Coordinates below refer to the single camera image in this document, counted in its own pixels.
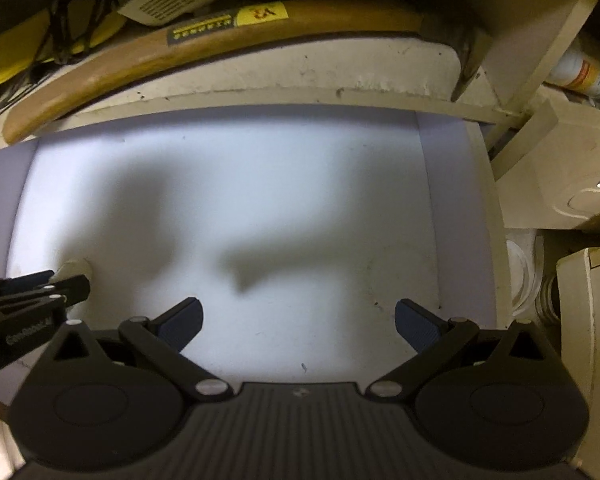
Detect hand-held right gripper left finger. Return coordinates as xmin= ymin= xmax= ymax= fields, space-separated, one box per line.
xmin=54 ymin=297 xmax=227 ymax=402

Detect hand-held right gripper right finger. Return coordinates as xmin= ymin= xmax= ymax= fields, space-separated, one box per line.
xmin=365 ymin=298 xmax=557 ymax=399

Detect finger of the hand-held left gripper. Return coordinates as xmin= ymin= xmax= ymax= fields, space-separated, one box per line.
xmin=0 ymin=274 xmax=91 ymax=317
xmin=0 ymin=270 xmax=56 ymax=295

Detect small cream round object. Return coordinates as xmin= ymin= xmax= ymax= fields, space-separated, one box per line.
xmin=50 ymin=258 xmax=94 ymax=286

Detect white plastic lids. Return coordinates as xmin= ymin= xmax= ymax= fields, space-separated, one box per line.
xmin=506 ymin=232 xmax=547 ymax=317

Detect cream junction box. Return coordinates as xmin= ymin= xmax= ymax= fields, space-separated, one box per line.
xmin=490 ymin=96 xmax=600 ymax=233

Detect yellow plastic tool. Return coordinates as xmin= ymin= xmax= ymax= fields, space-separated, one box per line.
xmin=0 ymin=6 xmax=127 ymax=87

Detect cream shelf board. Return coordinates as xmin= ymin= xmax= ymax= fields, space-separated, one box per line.
xmin=447 ymin=0 xmax=600 ymax=113

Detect white bottle with orange label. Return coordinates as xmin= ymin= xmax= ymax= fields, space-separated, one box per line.
xmin=545 ymin=30 xmax=600 ymax=99

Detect black cord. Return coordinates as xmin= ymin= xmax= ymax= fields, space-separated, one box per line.
xmin=47 ymin=0 xmax=118 ymax=66

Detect wooden curved handle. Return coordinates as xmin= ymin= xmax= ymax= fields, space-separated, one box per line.
xmin=2 ymin=0 xmax=481 ymax=144

